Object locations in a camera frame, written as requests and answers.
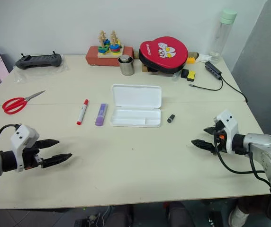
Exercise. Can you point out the metal cylinder weight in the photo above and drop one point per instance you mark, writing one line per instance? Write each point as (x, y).
(125, 59)

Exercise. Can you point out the red white marker pen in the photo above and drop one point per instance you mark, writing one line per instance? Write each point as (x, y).
(83, 111)

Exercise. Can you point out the crumpled white tissue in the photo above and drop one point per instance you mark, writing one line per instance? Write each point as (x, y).
(203, 58)

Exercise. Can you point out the purple highlighter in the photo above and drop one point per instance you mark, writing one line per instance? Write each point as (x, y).
(102, 114)

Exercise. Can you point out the clear plastic bag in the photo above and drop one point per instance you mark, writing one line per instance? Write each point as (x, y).
(55, 69)

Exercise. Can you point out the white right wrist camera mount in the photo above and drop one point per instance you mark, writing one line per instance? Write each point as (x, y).
(230, 127)

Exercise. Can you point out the glass bottle green cap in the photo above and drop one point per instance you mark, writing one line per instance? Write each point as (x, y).
(222, 35)

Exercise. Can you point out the stainless steel cup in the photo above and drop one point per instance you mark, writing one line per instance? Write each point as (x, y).
(127, 68)

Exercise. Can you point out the black handheld controller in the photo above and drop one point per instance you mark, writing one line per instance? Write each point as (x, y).
(39, 60)

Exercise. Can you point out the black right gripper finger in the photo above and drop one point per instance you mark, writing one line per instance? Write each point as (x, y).
(204, 145)
(210, 130)

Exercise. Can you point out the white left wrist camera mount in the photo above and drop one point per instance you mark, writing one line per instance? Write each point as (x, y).
(23, 137)

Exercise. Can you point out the red brick-shaped box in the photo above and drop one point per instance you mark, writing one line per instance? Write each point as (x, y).
(93, 58)

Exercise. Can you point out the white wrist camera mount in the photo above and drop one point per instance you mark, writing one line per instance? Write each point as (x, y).
(230, 127)
(23, 137)

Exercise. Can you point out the yellow black small block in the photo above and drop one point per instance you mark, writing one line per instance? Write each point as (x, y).
(192, 75)

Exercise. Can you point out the white shoe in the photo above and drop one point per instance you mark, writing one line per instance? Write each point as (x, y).
(238, 216)

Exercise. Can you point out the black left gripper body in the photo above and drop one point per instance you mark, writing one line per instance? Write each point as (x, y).
(31, 158)

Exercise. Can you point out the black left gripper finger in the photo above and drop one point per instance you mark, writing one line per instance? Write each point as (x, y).
(57, 159)
(47, 143)

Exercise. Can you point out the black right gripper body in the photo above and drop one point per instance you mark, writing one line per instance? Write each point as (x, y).
(220, 142)

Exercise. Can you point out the black usb hub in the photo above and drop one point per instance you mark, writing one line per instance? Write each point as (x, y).
(213, 69)

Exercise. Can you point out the yellow toy block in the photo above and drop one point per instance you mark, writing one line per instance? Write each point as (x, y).
(190, 60)

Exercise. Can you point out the wooden colourful stacking toy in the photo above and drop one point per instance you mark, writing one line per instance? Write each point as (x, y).
(109, 48)

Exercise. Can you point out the red black boxing pad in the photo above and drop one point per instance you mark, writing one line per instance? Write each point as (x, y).
(161, 53)

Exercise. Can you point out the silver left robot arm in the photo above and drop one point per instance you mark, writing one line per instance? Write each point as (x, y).
(6, 160)

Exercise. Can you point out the white open pencil case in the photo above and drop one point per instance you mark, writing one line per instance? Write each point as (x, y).
(136, 99)

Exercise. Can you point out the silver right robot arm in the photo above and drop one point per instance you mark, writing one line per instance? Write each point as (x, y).
(261, 142)

